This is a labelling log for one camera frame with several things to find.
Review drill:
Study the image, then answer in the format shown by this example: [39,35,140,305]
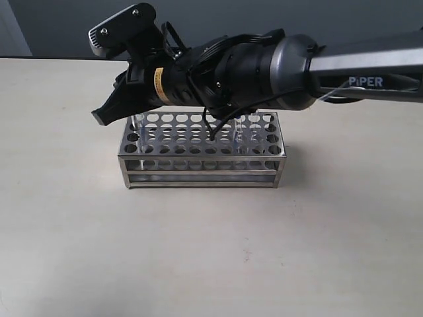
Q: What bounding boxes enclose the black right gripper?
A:
[91,49,218,126]

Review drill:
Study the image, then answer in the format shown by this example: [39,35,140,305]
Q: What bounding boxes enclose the blue-capped tube end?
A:
[132,114,147,153]

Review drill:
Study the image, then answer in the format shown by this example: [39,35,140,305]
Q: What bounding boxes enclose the blue-capped tube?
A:
[233,116,244,155]
[249,112,261,143]

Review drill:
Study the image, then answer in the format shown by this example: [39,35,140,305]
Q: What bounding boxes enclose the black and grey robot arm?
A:
[93,30,422,126]

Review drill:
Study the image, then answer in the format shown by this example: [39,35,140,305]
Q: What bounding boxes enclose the stainless steel test tube rack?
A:
[118,111,287,189]

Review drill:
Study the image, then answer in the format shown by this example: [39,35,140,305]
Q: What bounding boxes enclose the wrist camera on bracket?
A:
[88,3,156,59]

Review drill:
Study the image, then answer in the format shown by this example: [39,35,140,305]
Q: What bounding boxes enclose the black cable loop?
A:
[201,105,255,143]

